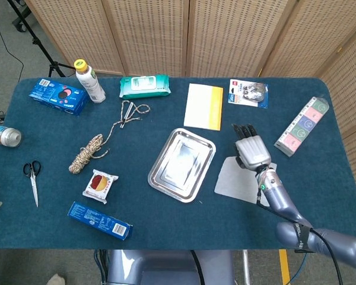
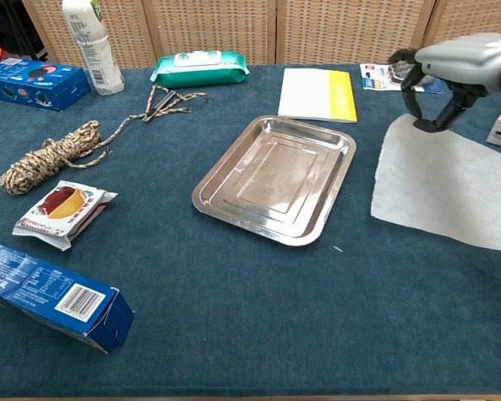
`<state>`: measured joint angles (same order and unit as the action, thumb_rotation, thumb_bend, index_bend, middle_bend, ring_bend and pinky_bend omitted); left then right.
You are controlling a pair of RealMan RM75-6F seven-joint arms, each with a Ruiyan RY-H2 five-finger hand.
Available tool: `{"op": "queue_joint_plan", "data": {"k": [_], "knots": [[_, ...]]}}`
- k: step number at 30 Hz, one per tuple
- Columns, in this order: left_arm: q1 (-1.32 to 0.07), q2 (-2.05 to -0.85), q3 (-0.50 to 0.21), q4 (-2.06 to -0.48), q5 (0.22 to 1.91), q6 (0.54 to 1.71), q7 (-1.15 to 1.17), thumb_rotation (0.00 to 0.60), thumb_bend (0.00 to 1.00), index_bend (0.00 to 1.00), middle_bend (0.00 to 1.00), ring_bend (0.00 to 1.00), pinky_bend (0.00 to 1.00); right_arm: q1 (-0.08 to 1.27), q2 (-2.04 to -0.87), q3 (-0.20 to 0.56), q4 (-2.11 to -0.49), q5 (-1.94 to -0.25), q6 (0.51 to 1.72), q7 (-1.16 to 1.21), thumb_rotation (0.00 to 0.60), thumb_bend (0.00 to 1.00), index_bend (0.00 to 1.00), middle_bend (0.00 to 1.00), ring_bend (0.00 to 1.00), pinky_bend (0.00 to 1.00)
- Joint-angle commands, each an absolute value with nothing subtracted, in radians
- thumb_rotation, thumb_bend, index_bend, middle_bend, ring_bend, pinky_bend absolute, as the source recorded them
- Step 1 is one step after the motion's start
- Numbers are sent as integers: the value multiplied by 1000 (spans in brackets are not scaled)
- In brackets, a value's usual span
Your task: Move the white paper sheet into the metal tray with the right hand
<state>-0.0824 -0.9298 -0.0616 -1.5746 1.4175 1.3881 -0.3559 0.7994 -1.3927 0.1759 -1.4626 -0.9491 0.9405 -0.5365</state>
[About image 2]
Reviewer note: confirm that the white and yellow notebook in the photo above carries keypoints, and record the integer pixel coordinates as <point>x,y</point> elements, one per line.
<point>309,94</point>

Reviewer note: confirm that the white drink bottle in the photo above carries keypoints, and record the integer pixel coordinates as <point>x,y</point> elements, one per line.
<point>94,54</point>

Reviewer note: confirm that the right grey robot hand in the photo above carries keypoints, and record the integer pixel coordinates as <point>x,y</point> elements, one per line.
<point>463,62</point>

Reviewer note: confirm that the silver metal tray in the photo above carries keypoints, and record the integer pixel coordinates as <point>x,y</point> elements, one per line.
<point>275,179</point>

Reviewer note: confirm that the blue cookie box with pictures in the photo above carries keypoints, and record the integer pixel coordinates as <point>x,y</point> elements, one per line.
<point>37,83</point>

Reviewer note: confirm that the green wet wipes pack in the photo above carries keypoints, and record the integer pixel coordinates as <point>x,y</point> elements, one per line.
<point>200,73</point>

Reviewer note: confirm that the teal table cloth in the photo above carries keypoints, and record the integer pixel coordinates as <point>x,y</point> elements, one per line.
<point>234,313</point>

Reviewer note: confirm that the blue long box with barcode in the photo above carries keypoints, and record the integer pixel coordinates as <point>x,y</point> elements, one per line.
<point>46,288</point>

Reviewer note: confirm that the white paper sheet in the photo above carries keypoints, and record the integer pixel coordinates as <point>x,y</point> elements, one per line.
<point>434,192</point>

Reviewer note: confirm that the white snack cake packet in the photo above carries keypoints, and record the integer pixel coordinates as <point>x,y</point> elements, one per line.
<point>62,213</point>

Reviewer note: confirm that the hooks blister pack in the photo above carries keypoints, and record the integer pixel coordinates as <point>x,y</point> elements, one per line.
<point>373,77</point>

